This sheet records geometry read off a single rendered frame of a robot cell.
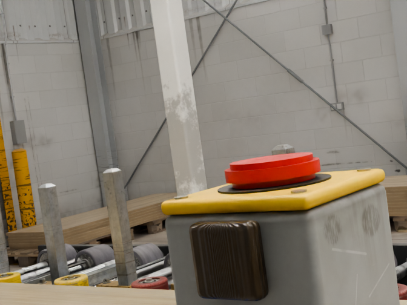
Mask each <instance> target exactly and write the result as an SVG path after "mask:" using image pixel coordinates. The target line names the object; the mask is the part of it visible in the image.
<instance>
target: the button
mask: <svg viewBox="0 0 407 305"><path fill-rule="evenodd" d="M319 171H321V169H320V160H319V158H318V157H313V154H312V153H311V152H298V153H290V154H279V155H273V156H265V157H256V158H252V159H246V160H240V161H236V162H233V163H230V168H228V169H226V170H225V179H226V183H230V184H233V188H235V189H253V188H267V187H272V186H282V185H289V184H293V183H299V182H304V181H307V180H311V179H314V178H315V177H316V175H315V173H317V172H319Z"/></svg>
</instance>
